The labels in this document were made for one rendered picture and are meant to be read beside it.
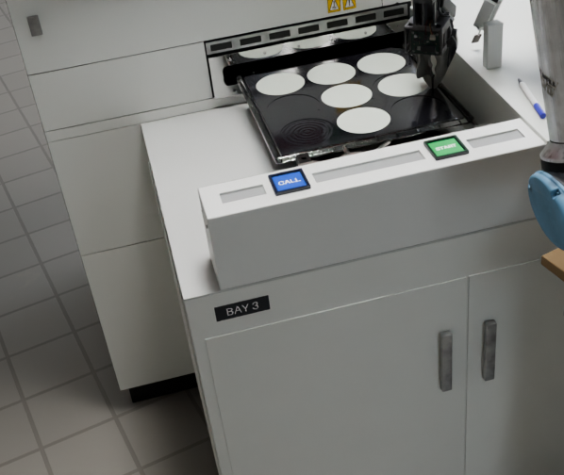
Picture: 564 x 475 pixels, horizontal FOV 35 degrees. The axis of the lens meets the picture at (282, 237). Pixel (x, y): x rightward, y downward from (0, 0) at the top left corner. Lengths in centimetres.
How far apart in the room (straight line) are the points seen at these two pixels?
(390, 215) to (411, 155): 10
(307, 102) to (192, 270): 46
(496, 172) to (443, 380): 43
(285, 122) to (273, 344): 43
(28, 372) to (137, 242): 70
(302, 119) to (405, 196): 36
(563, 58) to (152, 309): 134
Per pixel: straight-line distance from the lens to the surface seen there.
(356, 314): 154
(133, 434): 240
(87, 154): 199
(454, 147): 147
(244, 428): 165
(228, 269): 142
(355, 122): 169
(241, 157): 178
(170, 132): 191
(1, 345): 280
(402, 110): 172
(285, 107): 177
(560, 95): 121
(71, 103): 194
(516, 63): 174
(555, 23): 119
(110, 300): 221
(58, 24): 187
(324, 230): 142
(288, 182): 141
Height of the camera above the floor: 171
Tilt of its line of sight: 35 degrees down
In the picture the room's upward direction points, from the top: 7 degrees counter-clockwise
